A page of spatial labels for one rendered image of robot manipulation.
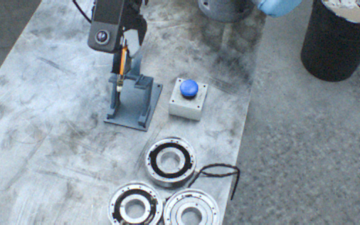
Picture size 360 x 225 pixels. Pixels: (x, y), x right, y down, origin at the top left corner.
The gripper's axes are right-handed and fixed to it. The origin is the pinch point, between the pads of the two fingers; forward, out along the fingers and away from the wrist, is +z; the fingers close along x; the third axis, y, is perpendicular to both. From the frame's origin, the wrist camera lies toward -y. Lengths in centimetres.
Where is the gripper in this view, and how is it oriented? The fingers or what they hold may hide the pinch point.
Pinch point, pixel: (123, 54)
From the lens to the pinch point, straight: 82.2
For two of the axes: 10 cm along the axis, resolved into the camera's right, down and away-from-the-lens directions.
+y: 2.5, -8.1, 5.3
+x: -9.7, -2.2, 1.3
